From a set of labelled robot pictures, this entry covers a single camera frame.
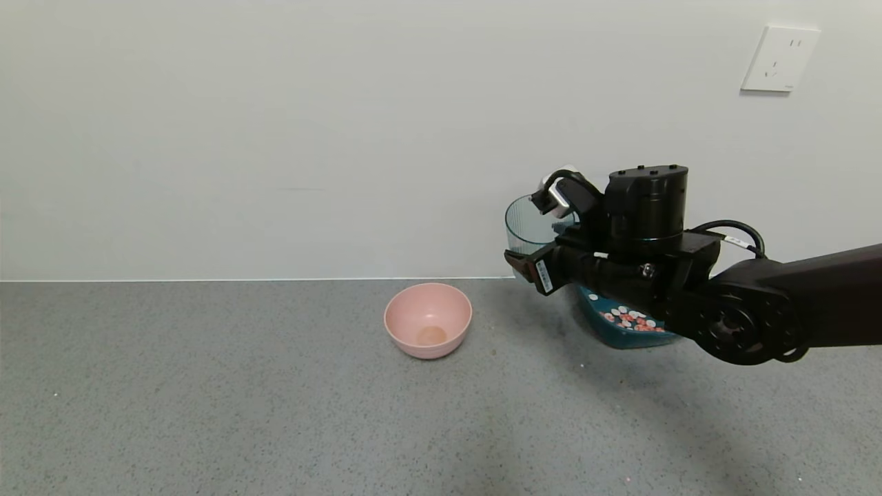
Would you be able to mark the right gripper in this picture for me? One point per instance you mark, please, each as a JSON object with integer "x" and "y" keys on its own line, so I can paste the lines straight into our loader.
{"x": 544, "y": 275}

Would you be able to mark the clear blue ribbed cup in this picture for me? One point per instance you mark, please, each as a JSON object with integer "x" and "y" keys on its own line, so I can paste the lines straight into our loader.
{"x": 524, "y": 227}

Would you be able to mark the red and white small solids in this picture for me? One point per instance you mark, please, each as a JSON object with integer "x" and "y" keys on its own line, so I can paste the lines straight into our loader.
{"x": 630, "y": 320}

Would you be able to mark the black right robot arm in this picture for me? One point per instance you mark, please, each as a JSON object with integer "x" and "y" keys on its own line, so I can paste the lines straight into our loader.
{"x": 827, "y": 296}

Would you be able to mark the pink plastic bowl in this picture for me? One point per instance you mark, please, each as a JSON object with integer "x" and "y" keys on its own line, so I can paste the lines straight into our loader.
{"x": 427, "y": 310}

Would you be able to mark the teal plastic basin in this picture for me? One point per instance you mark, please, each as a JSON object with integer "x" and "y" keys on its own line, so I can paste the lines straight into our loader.
{"x": 606, "y": 337}

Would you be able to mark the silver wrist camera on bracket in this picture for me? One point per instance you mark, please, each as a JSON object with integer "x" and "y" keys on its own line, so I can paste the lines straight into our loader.
{"x": 559, "y": 200}

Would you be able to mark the white wall socket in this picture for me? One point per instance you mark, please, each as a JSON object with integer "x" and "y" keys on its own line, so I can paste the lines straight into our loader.
{"x": 778, "y": 60}

